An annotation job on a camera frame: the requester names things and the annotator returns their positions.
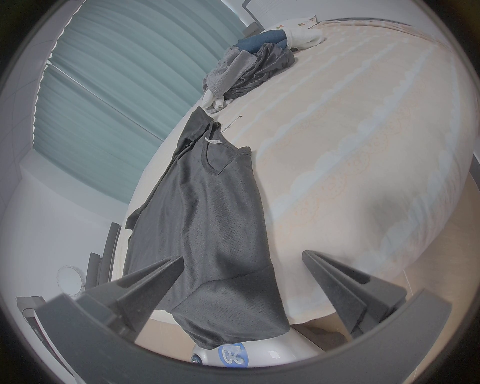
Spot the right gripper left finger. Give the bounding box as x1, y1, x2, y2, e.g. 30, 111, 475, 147
77, 256, 184, 335

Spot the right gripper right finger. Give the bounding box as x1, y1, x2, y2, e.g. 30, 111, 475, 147
302, 250, 408, 337

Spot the black T-shirt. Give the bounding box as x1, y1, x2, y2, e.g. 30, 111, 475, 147
124, 106, 292, 350

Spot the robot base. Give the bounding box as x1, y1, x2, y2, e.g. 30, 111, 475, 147
191, 330, 328, 370

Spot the bed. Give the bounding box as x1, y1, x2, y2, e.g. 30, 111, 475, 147
110, 0, 476, 328

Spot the pile of clothes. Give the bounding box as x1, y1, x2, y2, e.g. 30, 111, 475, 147
202, 28, 325, 112

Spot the round white framed mirror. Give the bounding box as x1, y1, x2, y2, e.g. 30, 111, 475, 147
56, 265, 84, 295

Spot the blue-green curtain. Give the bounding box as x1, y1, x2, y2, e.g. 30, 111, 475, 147
34, 64, 166, 205
48, 0, 260, 140

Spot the white printed pillow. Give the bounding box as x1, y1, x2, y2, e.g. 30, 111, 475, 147
270, 15, 319, 31

